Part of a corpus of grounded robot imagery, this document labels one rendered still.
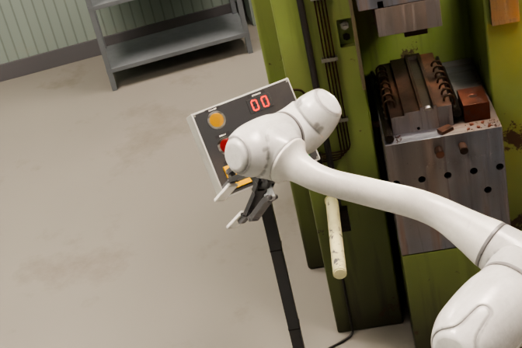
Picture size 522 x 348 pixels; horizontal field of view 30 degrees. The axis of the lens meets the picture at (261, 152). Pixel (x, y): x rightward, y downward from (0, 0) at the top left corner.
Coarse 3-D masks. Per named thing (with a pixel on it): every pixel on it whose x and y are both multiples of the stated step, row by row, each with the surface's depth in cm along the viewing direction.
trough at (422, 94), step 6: (408, 60) 349; (414, 60) 351; (414, 66) 347; (414, 72) 342; (420, 72) 341; (414, 78) 338; (420, 78) 337; (420, 84) 334; (420, 90) 330; (426, 90) 329; (420, 96) 326; (426, 96) 325; (426, 102) 322; (426, 108) 318; (432, 108) 317
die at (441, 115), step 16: (384, 64) 354; (400, 64) 349; (384, 80) 343; (400, 80) 338; (432, 80) 333; (400, 96) 328; (416, 96) 323; (432, 96) 321; (448, 96) 321; (400, 112) 321; (416, 112) 317; (432, 112) 317; (448, 112) 317; (400, 128) 320; (416, 128) 320; (432, 128) 320
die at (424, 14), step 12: (432, 0) 298; (372, 12) 322; (384, 12) 300; (396, 12) 300; (408, 12) 300; (420, 12) 300; (432, 12) 300; (384, 24) 302; (396, 24) 302; (408, 24) 302; (420, 24) 302; (432, 24) 302; (384, 36) 304
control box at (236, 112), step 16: (288, 80) 308; (240, 96) 304; (256, 96) 305; (272, 96) 306; (288, 96) 308; (208, 112) 301; (224, 112) 302; (240, 112) 303; (256, 112) 304; (272, 112) 306; (192, 128) 304; (208, 128) 300; (224, 128) 301; (208, 144) 300; (208, 160) 300; (224, 160) 300; (224, 176) 300; (240, 192) 301
